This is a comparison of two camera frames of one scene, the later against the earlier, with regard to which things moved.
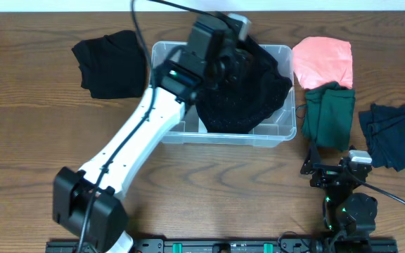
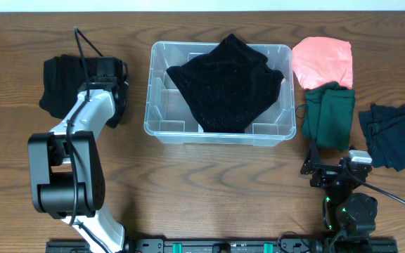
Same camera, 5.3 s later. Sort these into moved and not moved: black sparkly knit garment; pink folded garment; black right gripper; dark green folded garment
Moved: black sparkly knit garment
Not moved: dark green folded garment; pink folded garment; black right gripper
